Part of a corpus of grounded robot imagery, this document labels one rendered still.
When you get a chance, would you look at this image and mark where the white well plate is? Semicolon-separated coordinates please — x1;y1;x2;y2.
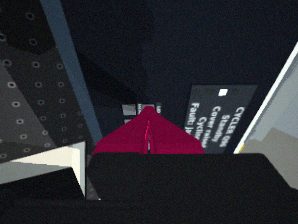
252;68;298;142

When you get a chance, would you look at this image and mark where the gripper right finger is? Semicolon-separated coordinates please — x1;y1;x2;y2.
149;106;205;154

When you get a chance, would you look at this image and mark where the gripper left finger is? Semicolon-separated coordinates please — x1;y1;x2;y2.
92;106;149;155

